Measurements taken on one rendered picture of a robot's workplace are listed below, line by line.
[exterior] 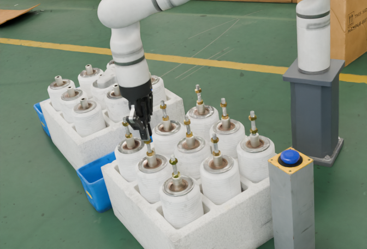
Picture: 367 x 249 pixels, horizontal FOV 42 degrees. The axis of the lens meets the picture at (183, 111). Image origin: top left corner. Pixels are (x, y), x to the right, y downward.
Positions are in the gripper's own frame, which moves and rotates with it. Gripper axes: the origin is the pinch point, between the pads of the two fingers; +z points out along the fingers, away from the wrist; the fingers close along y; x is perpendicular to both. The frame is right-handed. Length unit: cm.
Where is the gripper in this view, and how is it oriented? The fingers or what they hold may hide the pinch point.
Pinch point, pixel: (145, 131)
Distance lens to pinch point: 117.7
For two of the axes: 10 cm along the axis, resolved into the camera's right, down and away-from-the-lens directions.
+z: 1.5, 8.6, 4.9
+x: -9.6, 0.0, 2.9
